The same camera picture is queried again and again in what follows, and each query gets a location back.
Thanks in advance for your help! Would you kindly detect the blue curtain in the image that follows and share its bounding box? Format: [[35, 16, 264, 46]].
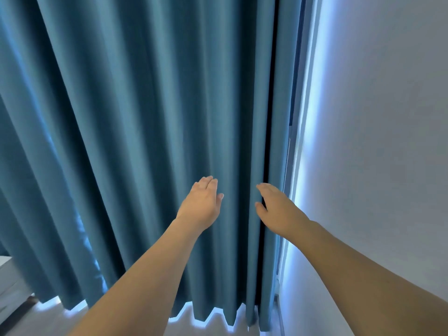
[[0, 0, 302, 332]]

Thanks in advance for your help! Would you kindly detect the person's right forearm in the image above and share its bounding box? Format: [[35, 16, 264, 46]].
[[290, 221, 448, 336]]

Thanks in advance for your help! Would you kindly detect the person's right hand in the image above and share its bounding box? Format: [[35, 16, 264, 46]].
[[255, 183, 311, 241]]

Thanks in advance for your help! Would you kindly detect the person's left forearm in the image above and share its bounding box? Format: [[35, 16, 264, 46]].
[[68, 217, 202, 336]]

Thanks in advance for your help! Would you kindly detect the white cabinet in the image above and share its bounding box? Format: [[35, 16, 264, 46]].
[[0, 256, 35, 324]]

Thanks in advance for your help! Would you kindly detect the white window frame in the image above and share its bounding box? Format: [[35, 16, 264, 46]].
[[275, 0, 324, 333]]

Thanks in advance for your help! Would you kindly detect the person's left hand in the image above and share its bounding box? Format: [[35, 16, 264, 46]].
[[176, 176, 224, 232]]

